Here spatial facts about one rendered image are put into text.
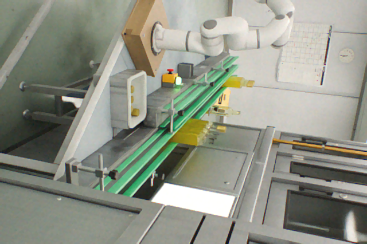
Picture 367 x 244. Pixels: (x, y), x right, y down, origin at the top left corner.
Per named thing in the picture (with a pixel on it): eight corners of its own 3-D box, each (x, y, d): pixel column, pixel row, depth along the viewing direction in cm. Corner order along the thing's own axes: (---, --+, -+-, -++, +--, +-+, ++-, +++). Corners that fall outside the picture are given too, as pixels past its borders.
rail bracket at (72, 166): (51, 195, 117) (114, 210, 111) (47, 148, 112) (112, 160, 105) (61, 188, 122) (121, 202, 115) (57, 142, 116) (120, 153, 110)
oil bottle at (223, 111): (202, 113, 257) (238, 118, 250) (202, 105, 256) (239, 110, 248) (203, 111, 262) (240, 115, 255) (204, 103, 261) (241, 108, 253)
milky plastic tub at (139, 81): (112, 127, 157) (130, 130, 155) (110, 76, 149) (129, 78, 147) (129, 115, 173) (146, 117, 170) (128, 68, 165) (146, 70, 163)
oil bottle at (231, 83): (216, 86, 290) (252, 90, 282) (216, 79, 288) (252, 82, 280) (217, 84, 295) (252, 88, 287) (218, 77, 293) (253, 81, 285)
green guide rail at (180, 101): (159, 112, 174) (175, 114, 172) (159, 110, 174) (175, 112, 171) (230, 56, 331) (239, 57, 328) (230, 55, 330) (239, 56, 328)
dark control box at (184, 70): (176, 77, 234) (189, 78, 232) (177, 64, 231) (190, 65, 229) (180, 74, 241) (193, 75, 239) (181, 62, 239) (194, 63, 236)
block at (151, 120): (142, 126, 174) (156, 129, 172) (142, 107, 171) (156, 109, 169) (145, 124, 177) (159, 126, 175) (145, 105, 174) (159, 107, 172)
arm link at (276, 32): (257, 56, 163) (291, 53, 161) (257, 35, 151) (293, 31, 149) (255, 34, 170) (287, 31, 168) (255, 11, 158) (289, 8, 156)
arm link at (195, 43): (188, 57, 168) (222, 61, 164) (183, 37, 157) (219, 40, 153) (193, 42, 173) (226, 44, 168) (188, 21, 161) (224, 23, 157)
